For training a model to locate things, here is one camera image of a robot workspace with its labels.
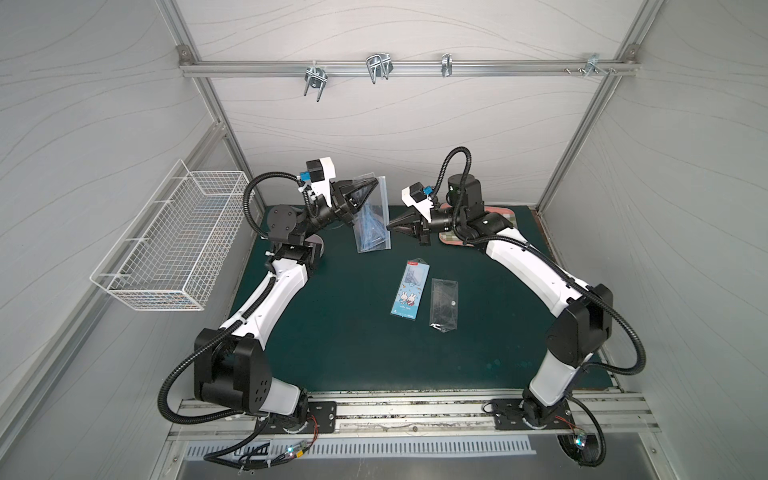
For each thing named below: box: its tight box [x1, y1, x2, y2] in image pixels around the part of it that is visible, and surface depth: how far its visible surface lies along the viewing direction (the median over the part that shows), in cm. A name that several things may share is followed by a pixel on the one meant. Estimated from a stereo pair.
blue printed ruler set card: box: [390, 258, 430, 321], surface depth 98 cm
